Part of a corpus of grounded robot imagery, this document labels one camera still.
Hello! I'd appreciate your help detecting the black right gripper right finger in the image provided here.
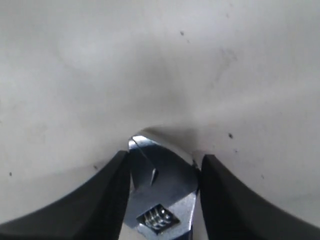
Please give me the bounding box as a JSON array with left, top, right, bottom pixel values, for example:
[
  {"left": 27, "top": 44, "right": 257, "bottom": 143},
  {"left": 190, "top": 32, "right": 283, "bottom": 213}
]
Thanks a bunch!
[{"left": 200, "top": 154, "right": 320, "bottom": 240}]

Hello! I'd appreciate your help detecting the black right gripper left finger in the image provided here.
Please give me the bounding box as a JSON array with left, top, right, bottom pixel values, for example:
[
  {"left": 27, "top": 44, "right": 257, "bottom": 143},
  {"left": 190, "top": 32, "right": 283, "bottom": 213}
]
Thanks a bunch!
[{"left": 0, "top": 150, "right": 131, "bottom": 240}]

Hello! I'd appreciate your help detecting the adjustable wrench black handle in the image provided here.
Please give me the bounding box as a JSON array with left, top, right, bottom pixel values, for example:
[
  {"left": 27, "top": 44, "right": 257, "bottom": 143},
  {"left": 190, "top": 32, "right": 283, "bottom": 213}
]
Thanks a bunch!
[{"left": 124, "top": 129, "right": 200, "bottom": 240}]

